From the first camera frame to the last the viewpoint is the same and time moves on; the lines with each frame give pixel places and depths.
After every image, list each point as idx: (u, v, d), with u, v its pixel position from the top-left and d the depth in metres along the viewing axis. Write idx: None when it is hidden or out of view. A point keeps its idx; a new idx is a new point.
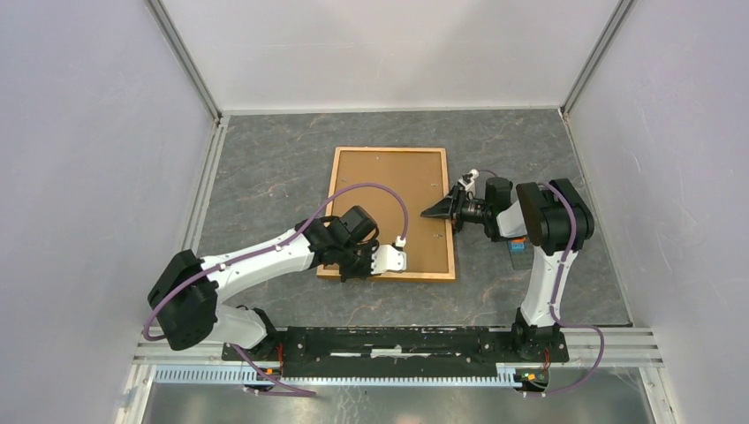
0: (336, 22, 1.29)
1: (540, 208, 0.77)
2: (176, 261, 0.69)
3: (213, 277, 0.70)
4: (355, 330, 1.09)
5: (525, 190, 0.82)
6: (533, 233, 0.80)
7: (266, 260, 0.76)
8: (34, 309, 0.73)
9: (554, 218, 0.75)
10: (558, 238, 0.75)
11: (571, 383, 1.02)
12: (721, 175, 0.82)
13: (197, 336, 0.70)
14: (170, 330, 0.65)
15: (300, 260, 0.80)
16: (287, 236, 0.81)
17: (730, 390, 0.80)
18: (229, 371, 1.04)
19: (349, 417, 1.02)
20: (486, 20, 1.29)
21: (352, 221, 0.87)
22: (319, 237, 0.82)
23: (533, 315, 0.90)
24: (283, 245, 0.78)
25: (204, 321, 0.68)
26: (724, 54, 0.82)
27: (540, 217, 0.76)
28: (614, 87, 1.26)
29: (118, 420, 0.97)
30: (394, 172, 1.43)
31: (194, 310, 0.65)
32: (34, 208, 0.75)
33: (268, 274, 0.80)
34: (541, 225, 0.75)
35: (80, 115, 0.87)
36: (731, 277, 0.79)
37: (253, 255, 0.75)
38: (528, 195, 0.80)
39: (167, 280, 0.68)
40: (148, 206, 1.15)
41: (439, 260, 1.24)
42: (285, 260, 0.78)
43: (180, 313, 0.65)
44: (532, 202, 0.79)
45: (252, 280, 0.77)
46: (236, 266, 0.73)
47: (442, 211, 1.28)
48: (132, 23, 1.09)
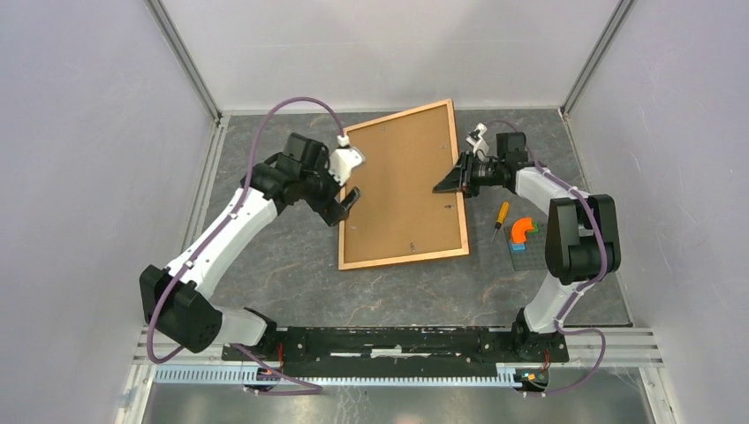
0: (336, 23, 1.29)
1: (568, 240, 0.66)
2: (144, 281, 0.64)
3: (187, 279, 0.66)
4: (355, 330, 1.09)
5: (557, 210, 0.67)
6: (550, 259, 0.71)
7: (227, 234, 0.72)
8: (35, 308, 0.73)
9: (579, 253, 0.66)
10: (580, 274, 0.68)
11: (571, 383, 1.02)
12: (720, 175, 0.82)
13: (210, 331, 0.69)
14: (182, 339, 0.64)
15: (261, 213, 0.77)
16: (238, 198, 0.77)
17: (731, 390, 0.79)
18: (229, 371, 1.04)
19: (349, 418, 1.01)
20: (486, 20, 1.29)
21: (296, 152, 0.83)
22: (268, 179, 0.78)
23: (536, 322, 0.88)
24: (237, 210, 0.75)
25: (206, 315, 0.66)
26: (724, 53, 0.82)
27: (564, 249, 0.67)
28: (614, 86, 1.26)
29: (118, 420, 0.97)
30: (399, 143, 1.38)
31: (188, 314, 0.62)
32: (36, 208, 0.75)
33: (240, 245, 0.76)
34: (564, 261, 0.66)
35: (80, 116, 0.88)
36: (731, 277, 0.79)
37: (215, 238, 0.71)
38: (561, 219, 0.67)
39: (147, 299, 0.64)
40: (149, 206, 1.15)
41: (449, 231, 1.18)
42: (245, 221, 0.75)
43: (179, 321, 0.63)
44: (560, 229, 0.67)
45: (228, 261, 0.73)
46: (205, 255, 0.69)
47: (453, 184, 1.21)
48: (132, 24, 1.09)
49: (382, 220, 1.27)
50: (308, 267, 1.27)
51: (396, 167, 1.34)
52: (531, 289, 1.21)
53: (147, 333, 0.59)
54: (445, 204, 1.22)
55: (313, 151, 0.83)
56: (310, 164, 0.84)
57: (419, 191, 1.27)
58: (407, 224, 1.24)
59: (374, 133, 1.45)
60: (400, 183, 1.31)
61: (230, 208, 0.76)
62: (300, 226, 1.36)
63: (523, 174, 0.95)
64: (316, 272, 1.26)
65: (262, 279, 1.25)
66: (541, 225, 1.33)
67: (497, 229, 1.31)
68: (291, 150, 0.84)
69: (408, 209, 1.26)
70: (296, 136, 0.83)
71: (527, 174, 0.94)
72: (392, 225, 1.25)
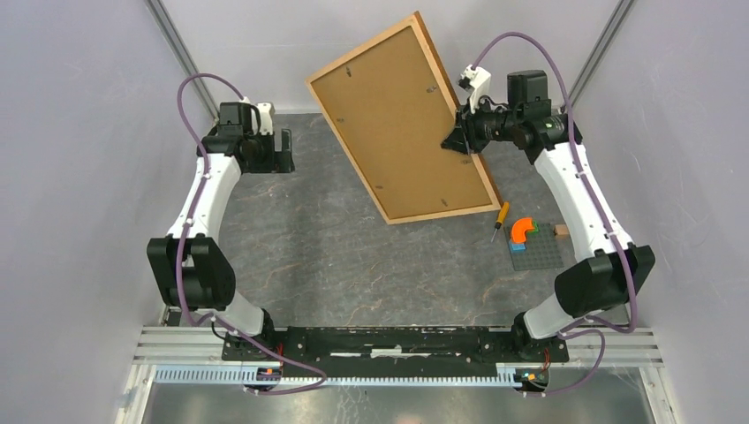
0: (336, 22, 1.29)
1: (592, 291, 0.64)
2: (153, 255, 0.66)
3: (194, 233, 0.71)
4: (355, 330, 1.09)
5: (591, 271, 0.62)
6: (565, 291, 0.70)
7: (209, 188, 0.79)
8: (36, 307, 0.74)
9: (601, 296, 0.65)
10: (599, 306, 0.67)
11: (571, 383, 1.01)
12: (720, 174, 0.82)
13: (230, 283, 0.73)
14: (210, 299, 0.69)
15: (230, 170, 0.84)
16: (202, 164, 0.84)
17: (731, 390, 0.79)
18: (229, 371, 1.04)
19: (349, 418, 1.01)
20: (486, 20, 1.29)
21: (232, 117, 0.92)
22: (222, 145, 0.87)
23: (538, 330, 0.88)
24: (207, 171, 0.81)
25: (223, 263, 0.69)
26: (724, 53, 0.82)
27: (583, 306, 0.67)
28: (614, 86, 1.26)
29: (118, 420, 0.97)
30: (378, 92, 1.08)
31: (208, 263, 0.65)
32: (36, 208, 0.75)
33: (223, 203, 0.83)
34: (583, 306, 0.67)
35: (79, 116, 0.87)
36: (731, 277, 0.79)
37: (200, 199, 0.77)
38: (593, 278, 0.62)
39: (162, 271, 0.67)
40: (148, 206, 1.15)
41: (476, 186, 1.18)
42: (220, 177, 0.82)
43: (203, 278, 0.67)
44: (588, 283, 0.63)
45: (217, 217, 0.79)
46: (199, 213, 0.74)
47: (461, 146, 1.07)
48: (132, 24, 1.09)
49: (405, 178, 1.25)
50: (308, 267, 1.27)
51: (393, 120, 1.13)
52: (531, 289, 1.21)
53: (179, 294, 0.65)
54: (462, 161, 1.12)
55: (246, 115, 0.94)
56: (247, 126, 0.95)
57: (427, 145, 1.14)
58: (435, 182, 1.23)
59: (340, 79, 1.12)
60: (404, 140, 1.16)
61: (200, 174, 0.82)
62: (300, 226, 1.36)
63: (550, 158, 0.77)
64: (316, 271, 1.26)
65: (262, 279, 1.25)
66: (541, 225, 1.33)
67: (497, 229, 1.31)
68: (223, 118, 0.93)
69: (427, 167, 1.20)
70: (226, 104, 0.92)
71: (555, 160, 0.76)
72: (418, 184, 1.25)
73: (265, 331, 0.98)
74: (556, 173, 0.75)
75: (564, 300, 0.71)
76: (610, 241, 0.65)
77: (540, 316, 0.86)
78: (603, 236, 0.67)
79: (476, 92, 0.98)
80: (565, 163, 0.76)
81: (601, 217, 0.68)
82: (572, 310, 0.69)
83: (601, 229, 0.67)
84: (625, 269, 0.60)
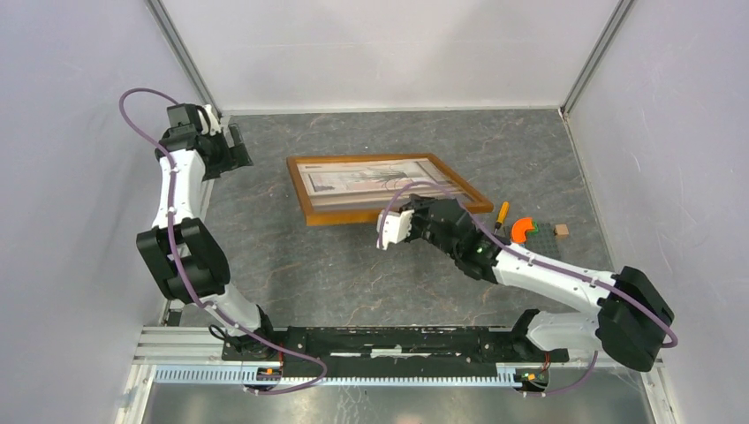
0: (335, 23, 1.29)
1: (638, 340, 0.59)
2: (146, 247, 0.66)
3: (181, 219, 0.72)
4: (355, 330, 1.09)
5: (615, 323, 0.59)
6: (618, 356, 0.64)
7: (179, 179, 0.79)
8: (35, 306, 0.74)
9: (649, 339, 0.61)
10: (656, 351, 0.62)
11: (571, 383, 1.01)
12: (720, 174, 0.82)
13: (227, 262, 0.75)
14: (212, 277, 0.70)
15: (195, 162, 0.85)
16: (167, 162, 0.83)
17: (731, 390, 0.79)
18: (229, 371, 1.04)
19: (349, 418, 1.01)
20: (485, 21, 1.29)
21: (182, 117, 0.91)
22: (179, 140, 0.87)
23: (547, 343, 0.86)
24: (174, 166, 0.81)
25: (217, 246, 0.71)
26: (723, 52, 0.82)
27: (646, 355, 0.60)
28: (614, 86, 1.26)
29: (118, 420, 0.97)
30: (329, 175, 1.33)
31: (201, 243, 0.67)
32: (36, 208, 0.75)
33: (196, 193, 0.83)
34: (649, 355, 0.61)
35: (79, 115, 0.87)
36: (732, 277, 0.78)
37: (176, 190, 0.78)
38: (623, 327, 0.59)
39: (157, 261, 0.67)
40: (148, 207, 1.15)
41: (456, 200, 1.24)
42: (188, 170, 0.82)
43: (199, 259, 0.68)
44: (624, 334, 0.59)
45: (198, 206, 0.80)
46: (178, 200, 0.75)
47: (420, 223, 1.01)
48: (132, 24, 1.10)
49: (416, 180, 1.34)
50: (308, 267, 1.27)
51: (374, 186, 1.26)
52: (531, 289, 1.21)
53: (184, 276, 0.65)
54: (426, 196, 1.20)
55: (195, 115, 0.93)
56: (198, 125, 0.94)
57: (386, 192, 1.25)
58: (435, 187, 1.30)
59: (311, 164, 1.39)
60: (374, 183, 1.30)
61: (167, 170, 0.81)
62: (300, 226, 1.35)
63: (500, 268, 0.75)
64: (316, 272, 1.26)
65: (262, 279, 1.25)
66: (541, 225, 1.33)
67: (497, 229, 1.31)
68: (174, 122, 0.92)
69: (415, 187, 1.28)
70: (172, 108, 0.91)
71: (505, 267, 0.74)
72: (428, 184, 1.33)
73: (268, 328, 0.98)
74: (515, 274, 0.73)
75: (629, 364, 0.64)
76: (600, 287, 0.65)
77: (549, 333, 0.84)
78: (590, 287, 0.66)
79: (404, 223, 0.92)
80: (512, 261, 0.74)
81: (578, 276, 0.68)
82: (643, 365, 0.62)
83: (586, 284, 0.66)
84: (634, 303, 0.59)
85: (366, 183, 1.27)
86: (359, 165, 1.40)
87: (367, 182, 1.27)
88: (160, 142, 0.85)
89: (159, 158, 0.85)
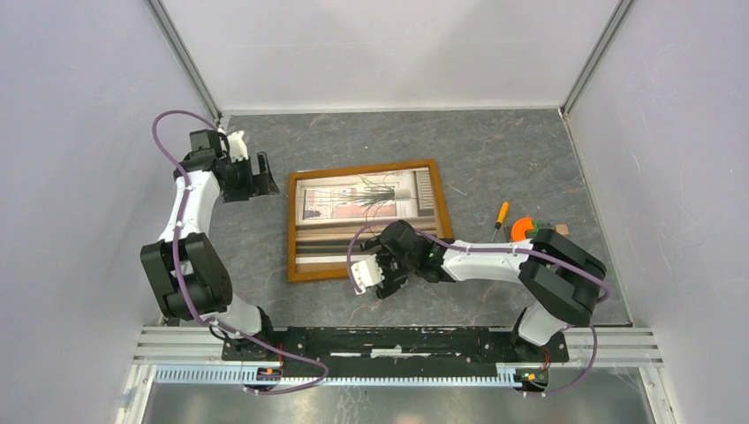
0: (336, 23, 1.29)
1: (569, 295, 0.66)
2: (148, 261, 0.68)
3: (185, 234, 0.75)
4: (355, 330, 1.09)
5: (539, 283, 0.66)
6: (561, 314, 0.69)
7: (193, 199, 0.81)
8: (36, 306, 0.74)
9: (583, 292, 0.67)
10: (594, 303, 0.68)
11: (571, 383, 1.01)
12: (721, 174, 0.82)
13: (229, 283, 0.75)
14: (210, 296, 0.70)
15: (211, 183, 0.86)
16: (184, 180, 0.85)
17: (732, 390, 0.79)
18: (229, 371, 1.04)
19: (349, 418, 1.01)
20: (485, 21, 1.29)
21: (202, 144, 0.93)
22: (198, 162, 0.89)
23: (536, 336, 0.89)
24: (190, 184, 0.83)
25: (219, 263, 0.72)
26: (724, 52, 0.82)
27: (577, 305, 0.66)
28: (614, 86, 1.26)
29: (118, 420, 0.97)
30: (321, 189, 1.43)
31: (203, 259, 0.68)
32: (36, 207, 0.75)
33: (208, 212, 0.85)
34: (580, 306, 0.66)
35: (80, 115, 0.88)
36: (732, 277, 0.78)
37: (187, 207, 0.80)
38: (542, 282, 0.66)
39: (158, 276, 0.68)
40: (149, 206, 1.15)
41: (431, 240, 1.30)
42: (202, 190, 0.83)
43: (200, 276, 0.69)
44: (555, 291, 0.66)
45: (206, 223, 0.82)
46: (187, 216, 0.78)
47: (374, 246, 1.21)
48: (132, 23, 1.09)
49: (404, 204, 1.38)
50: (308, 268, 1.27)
51: (357, 211, 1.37)
52: None
53: (183, 291, 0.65)
54: None
55: (215, 140, 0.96)
56: (217, 151, 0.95)
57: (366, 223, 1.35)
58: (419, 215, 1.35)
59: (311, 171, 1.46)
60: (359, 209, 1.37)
61: (183, 186, 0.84)
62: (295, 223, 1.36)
63: (450, 264, 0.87)
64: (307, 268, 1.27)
65: (262, 279, 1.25)
66: (541, 225, 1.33)
67: (497, 229, 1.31)
68: (195, 147, 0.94)
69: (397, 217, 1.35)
70: (194, 133, 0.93)
71: (453, 262, 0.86)
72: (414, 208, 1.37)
73: (266, 332, 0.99)
74: (460, 264, 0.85)
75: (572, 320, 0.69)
76: (520, 253, 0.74)
77: (532, 326, 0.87)
78: (514, 255, 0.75)
79: (372, 267, 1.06)
80: (456, 255, 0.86)
81: (503, 250, 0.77)
82: (582, 317, 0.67)
83: (510, 253, 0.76)
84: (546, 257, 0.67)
85: (351, 207, 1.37)
86: (352, 177, 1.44)
87: (352, 206, 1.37)
88: (178, 162, 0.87)
89: (177, 176, 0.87)
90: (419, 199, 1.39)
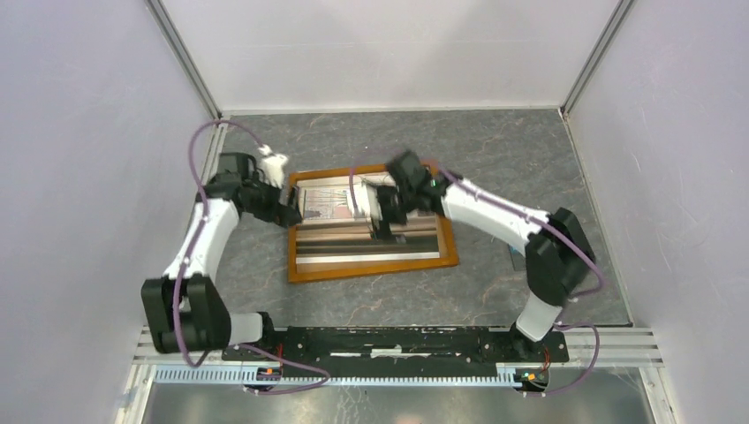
0: (336, 23, 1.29)
1: (561, 276, 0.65)
2: (147, 299, 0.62)
3: (191, 272, 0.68)
4: (355, 330, 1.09)
5: (539, 255, 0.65)
6: (540, 286, 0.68)
7: (209, 231, 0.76)
8: (36, 306, 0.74)
9: (571, 276, 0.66)
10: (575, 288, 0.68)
11: (571, 382, 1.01)
12: (721, 174, 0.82)
13: (226, 326, 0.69)
14: (208, 343, 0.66)
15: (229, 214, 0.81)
16: (201, 208, 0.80)
17: (732, 391, 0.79)
18: (229, 371, 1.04)
19: (349, 418, 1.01)
20: (485, 20, 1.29)
21: (230, 167, 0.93)
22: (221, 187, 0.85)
23: (533, 330, 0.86)
24: (208, 215, 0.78)
25: (221, 308, 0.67)
26: (724, 52, 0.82)
27: (562, 288, 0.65)
28: (614, 85, 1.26)
29: (118, 420, 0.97)
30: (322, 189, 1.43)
31: (207, 308, 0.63)
32: (36, 207, 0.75)
33: (221, 244, 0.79)
34: (563, 289, 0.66)
35: (80, 116, 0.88)
36: (731, 277, 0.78)
37: (200, 238, 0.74)
38: (542, 259, 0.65)
39: (156, 315, 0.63)
40: (149, 206, 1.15)
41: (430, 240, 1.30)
42: (219, 221, 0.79)
43: (200, 322, 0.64)
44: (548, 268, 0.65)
45: (216, 258, 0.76)
46: (198, 252, 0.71)
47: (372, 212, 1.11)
48: (132, 23, 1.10)
49: None
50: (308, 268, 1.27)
51: None
52: None
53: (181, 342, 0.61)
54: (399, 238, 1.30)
55: (242, 163, 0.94)
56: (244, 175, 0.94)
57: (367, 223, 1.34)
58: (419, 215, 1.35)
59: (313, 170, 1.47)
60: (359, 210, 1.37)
61: (200, 215, 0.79)
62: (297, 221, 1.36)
63: (449, 200, 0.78)
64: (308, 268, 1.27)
65: (262, 279, 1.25)
66: None
67: None
68: (221, 170, 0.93)
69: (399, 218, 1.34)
70: (222, 156, 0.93)
71: (453, 201, 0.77)
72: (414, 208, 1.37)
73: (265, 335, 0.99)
74: (460, 207, 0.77)
75: (549, 295, 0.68)
76: (533, 223, 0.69)
77: (530, 316, 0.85)
78: (524, 223, 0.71)
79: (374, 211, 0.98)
80: (460, 196, 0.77)
81: (514, 211, 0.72)
82: (557, 297, 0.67)
83: (521, 219, 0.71)
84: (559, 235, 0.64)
85: (351, 207, 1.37)
86: (354, 176, 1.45)
87: (352, 206, 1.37)
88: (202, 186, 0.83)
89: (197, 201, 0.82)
90: None
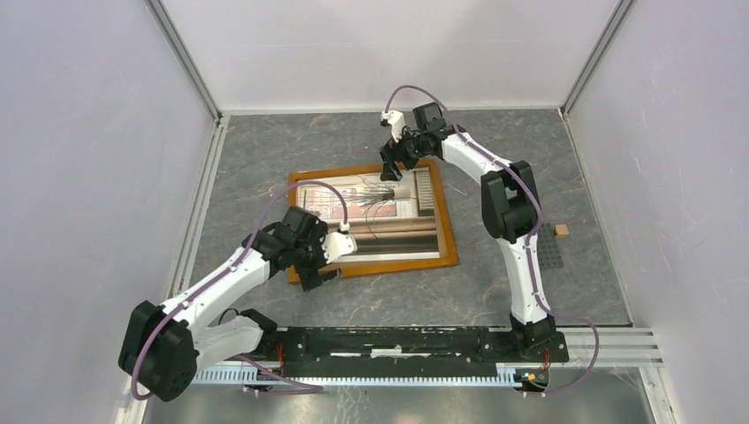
0: (336, 23, 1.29)
1: (503, 209, 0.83)
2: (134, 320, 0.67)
3: (181, 318, 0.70)
4: (356, 330, 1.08)
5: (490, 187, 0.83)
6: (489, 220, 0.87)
7: (225, 283, 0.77)
8: (35, 306, 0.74)
9: (513, 215, 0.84)
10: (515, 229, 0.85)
11: (571, 383, 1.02)
12: (721, 175, 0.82)
13: (184, 379, 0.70)
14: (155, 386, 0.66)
15: (260, 271, 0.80)
16: (238, 254, 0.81)
17: (732, 391, 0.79)
18: (229, 371, 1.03)
19: (349, 417, 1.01)
20: (486, 21, 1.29)
21: (292, 223, 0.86)
22: (272, 243, 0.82)
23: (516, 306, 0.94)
24: (237, 264, 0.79)
25: (185, 363, 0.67)
26: (724, 52, 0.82)
27: (502, 220, 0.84)
28: (614, 86, 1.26)
29: (118, 420, 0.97)
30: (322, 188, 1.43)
31: (170, 357, 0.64)
32: (36, 207, 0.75)
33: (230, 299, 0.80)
34: (503, 223, 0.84)
35: (79, 116, 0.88)
36: (731, 277, 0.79)
37: (211, 286, 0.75)
38: (492, 191, 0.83)
39: (134, 337, 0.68)
40: (149, 207, 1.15)
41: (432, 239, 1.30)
42: (244, 276, 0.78)
43: (157, 367, 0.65)
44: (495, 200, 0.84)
45: (219, 310, 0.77)
46: (200, 299, 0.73)
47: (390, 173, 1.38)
48: (132, 24, 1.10)
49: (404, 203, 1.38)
50: None
51: (357, 210, 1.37)
52: None
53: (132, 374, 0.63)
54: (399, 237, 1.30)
55: (308, 225, 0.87)
56: (302, 238, 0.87)
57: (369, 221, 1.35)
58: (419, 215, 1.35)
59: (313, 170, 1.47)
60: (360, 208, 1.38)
61: (230, 261, 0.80)
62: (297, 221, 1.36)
63: (446, 142, 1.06)
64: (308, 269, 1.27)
65: None
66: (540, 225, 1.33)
67: None
68: (285, 222, 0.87)
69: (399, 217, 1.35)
70: (295, 209, 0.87)
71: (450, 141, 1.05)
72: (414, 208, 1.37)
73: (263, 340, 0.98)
74: (455, 148, 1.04)
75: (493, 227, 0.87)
76: (497, 165, 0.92)
77: (512, 291, 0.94)
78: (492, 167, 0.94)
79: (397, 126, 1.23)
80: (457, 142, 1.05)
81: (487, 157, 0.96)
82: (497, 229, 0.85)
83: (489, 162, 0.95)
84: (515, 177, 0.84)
85: (351, 207, 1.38)
86: (353, 175, 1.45)
87: (352, 206, 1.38)
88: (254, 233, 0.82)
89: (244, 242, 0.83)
90: (419, 199, 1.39)
